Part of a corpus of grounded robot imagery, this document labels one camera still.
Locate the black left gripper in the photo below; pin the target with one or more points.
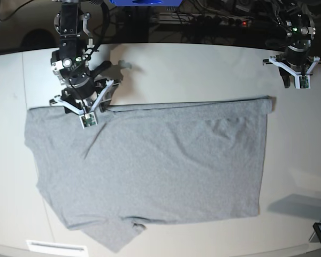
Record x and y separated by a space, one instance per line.
287 78

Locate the white power strip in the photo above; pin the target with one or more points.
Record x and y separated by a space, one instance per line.
192 18

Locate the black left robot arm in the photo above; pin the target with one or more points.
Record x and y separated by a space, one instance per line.
295 63

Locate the grey T-shirt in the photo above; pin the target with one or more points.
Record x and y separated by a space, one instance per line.
145 164

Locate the blue plastic mount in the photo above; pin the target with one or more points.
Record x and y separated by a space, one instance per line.
121 3

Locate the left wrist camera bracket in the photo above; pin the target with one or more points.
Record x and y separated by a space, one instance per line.
307 67

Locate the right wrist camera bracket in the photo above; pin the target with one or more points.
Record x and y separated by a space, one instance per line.
86 120

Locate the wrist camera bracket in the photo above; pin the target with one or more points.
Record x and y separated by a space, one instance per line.
86 120
307 67

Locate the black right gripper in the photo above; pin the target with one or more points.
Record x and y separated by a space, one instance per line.
87 98

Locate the white label strip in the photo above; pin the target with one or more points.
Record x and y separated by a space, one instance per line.
36 243

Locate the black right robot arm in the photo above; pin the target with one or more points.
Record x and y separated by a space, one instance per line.
70 63

